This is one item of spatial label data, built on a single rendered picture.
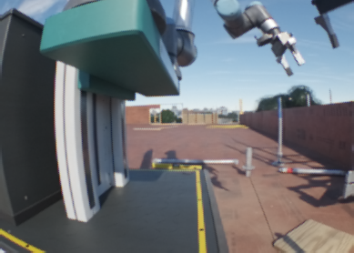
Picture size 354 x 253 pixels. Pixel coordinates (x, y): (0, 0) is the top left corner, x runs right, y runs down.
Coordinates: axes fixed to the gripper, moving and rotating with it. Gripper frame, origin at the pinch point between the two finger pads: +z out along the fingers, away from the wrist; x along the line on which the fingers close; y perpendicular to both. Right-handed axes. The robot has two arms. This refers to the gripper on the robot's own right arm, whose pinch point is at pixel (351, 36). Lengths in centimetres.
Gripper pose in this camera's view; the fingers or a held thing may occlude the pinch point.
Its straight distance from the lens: 58.4
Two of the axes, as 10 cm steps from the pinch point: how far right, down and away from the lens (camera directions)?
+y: -9.1, 4.2, -0.2
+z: 4.2, 9.0, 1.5
